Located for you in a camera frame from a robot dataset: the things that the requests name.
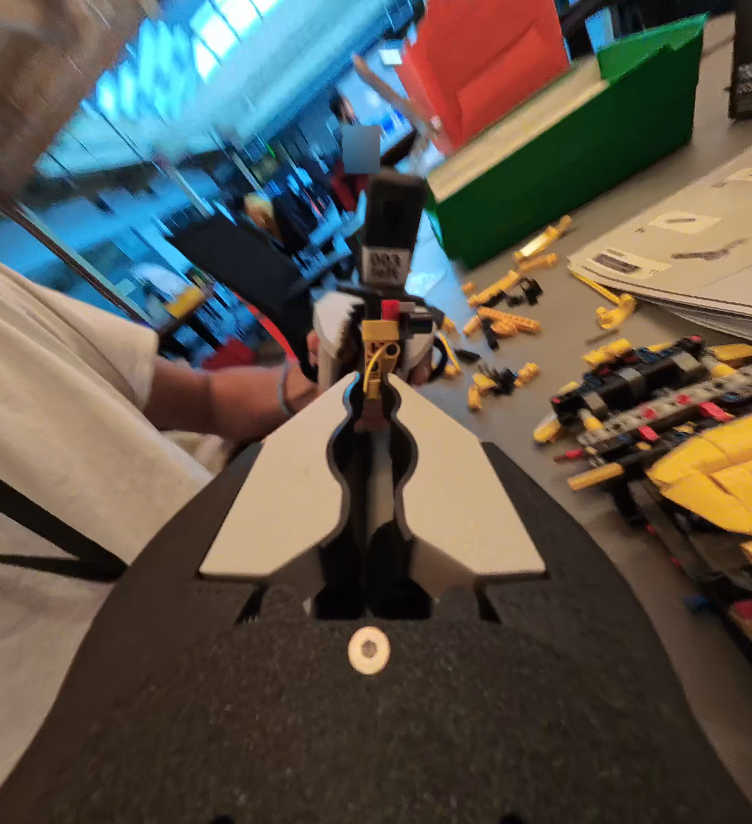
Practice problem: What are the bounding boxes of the white paper stack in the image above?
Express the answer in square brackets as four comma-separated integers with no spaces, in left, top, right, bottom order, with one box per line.
[427,61,608,200]

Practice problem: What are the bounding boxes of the red bag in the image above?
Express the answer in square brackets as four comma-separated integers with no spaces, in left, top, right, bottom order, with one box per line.
[203,338,254,371]

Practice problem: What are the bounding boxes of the orange striped cone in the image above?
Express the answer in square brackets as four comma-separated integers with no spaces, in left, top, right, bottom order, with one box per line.
[237,296,299,364]

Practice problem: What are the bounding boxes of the yellow toy brick assembly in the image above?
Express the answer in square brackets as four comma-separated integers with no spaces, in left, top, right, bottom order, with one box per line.
[359,298,436,343]

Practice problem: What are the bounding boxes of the person's left hand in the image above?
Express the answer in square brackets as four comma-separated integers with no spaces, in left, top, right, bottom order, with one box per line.
[304,330,436,433]

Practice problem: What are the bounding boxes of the scattered yellow toy pieces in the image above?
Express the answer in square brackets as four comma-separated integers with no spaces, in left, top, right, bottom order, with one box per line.
[439,214,640,414]

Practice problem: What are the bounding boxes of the yellow toy car model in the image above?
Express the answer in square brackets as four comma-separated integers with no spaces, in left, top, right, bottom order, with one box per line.
[532,335,752,667]

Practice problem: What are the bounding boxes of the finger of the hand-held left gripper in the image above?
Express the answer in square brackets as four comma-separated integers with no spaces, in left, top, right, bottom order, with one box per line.
[313,293,365,381]
[397,315,446,382]

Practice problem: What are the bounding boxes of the green storage bin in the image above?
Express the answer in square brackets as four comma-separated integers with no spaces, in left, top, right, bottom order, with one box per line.
[426,13,709,269]

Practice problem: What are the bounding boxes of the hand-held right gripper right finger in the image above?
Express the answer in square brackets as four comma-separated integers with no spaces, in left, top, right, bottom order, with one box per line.
[382,373,548,601]

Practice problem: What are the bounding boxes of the person's left forearm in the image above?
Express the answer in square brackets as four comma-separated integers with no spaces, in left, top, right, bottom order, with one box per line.
[144,356,317,444]

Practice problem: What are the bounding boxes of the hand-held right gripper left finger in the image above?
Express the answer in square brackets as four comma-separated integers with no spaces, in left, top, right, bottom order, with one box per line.
[197,372,360,605]

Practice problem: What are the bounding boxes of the instruction booklet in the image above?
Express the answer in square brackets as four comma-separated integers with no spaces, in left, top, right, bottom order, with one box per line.
[567,132,752,354]

